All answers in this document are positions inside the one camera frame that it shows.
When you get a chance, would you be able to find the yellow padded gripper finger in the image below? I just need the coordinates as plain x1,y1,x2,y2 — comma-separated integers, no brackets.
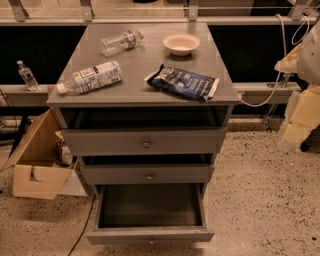
278,84,320,152

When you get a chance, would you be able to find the grey bottom drawer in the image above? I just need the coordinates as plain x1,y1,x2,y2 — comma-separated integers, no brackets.
86,183,214,245

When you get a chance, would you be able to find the grey drawer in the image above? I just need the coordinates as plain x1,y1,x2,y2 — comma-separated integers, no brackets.
86,183,214,245
62,125,226,156
79,154,214,185

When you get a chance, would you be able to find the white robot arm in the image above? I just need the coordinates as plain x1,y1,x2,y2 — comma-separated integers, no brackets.
274,20,320,151

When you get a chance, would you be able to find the grey drawer cabinet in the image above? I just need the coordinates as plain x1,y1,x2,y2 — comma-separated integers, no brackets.
46,22,242,201

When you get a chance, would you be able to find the grey middle drawer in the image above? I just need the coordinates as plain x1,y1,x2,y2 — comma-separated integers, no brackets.
79,154,214,185

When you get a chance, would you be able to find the grey top drawer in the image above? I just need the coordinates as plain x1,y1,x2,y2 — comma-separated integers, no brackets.
62,125,226,156

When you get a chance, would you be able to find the metal stand pole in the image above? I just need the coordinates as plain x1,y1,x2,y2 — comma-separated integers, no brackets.
262,73,291,132

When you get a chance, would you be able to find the blue chip bag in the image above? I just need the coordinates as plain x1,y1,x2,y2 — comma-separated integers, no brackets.
145,64,220,103

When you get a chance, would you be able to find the white paper bowl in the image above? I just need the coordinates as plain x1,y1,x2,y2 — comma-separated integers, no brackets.
163,33,200,56

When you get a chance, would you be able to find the clear empty water bottle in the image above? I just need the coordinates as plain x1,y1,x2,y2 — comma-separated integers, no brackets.
100,30,144,57

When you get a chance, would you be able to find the white labelled plastic bottle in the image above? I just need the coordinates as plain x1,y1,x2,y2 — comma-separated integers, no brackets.
57,61,122,95

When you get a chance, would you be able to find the open cardboard box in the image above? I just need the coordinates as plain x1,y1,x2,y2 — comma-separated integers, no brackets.
3,110,87,200

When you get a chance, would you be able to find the small standing water bottle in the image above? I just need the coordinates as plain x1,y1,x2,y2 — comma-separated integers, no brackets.
17,60,38,91

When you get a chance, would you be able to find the white cable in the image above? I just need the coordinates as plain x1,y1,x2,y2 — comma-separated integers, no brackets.
238,13,312,108

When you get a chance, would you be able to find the black floor cable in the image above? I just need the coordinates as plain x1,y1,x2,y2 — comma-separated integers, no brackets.
67,194,97,256

